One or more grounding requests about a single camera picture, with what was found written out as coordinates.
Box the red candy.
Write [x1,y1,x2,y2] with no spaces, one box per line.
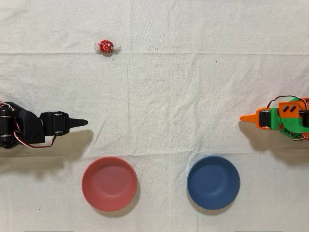
[93,38,121,57]

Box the red bowl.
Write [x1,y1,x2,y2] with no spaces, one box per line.
[81,156,139,213]

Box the red white gripper cable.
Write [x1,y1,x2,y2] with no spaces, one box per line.
[13,130,58,149]

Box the white tablecloth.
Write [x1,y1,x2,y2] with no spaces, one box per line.
[0,0,309,232]

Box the blue bowl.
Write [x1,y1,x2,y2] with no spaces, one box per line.
[186,155,241,210]

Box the thin dark servo cable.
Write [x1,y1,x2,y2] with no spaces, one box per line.
[267,95,309,109]

